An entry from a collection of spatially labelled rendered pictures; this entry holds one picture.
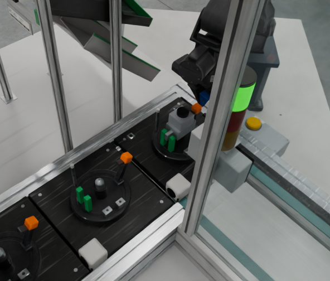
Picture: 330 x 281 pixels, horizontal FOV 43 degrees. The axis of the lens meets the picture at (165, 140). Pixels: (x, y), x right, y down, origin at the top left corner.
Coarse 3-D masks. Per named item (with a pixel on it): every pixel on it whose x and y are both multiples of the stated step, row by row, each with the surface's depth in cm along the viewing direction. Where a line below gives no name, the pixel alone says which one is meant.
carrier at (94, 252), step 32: (96, 160) 104; (32, 192) 97; (64, 192) 98; (96, 192) 93; (128, 192) 97; (160, 192) 100; (64, 224) 93; (96, 224) 93; (128, 224) 94; (96, 256) 86
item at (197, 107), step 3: (192, 105) 104; (195, 105) 104; (198, 105) 104; (192, 108) 104; (195, 108) 103; (198, 108) 103; (201, 108) 104; (192, 111) 104; (195, 111) 104; (198, 111) 104; (195, 114) 104; (198, 114) 106; (195, 117) 106; (195, 126) 109
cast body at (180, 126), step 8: (176, 112) 101; (184, 112) 99; (168, 120) 102; (176, 120) 99; (184, 120) 99; (192, 120) 102; (168, 128) 103; (176, 128) 101; (184, 128) 101; (192, 128) 105; (168, 136) 101; (176, 136) 102
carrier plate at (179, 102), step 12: (168, 108) 117; (144, 120) 113; (204, 120) 115; (132, 132) 111; (144, 132) 111; (120, 144) 108; (132, 144) 108; (144, 144) 108; (144, 156) 106; (156, 156) 106; (144, 168) 104; (156, 168) 104; (168, 168) 104; (180, 168) 104; (192, 168) 105; (156, 180) 103; (168, 180) 102
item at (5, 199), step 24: (168, 96) 122; (120, 120) 114; (96, 144) 108; (48, 168) 103; (24, 192) 98; (168, 216) 97; (144, 240) 94; (168, 240) 98; (120, 264) 89; (144, 264) 96
